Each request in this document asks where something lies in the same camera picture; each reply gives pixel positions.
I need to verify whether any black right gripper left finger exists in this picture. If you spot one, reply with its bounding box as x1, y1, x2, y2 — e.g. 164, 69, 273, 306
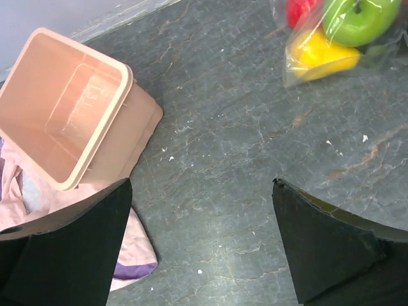
1, 178, 133, 306

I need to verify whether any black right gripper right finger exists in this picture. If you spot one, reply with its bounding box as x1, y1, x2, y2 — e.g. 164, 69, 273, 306
272, 178, 407, 305

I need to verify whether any yellow fake pear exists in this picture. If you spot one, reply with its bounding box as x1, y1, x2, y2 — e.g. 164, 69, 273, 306
286, 29, 361, 81

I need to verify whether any clear zip top bag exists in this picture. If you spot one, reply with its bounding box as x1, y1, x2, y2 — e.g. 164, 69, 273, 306
271, 0, 407, 87

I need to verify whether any green fake apple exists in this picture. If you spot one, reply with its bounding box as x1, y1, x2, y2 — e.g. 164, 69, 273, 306
322, 0, 402, 47

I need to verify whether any red fake pepper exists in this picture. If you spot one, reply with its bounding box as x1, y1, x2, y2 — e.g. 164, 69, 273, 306
285, 0, 321, 29

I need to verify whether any pink purple printed cloth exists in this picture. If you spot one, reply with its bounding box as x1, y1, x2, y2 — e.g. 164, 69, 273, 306
1, 140, 158, 291

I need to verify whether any pink plastic tub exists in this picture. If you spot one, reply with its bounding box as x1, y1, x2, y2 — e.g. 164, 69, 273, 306
1, 27, 163, 191

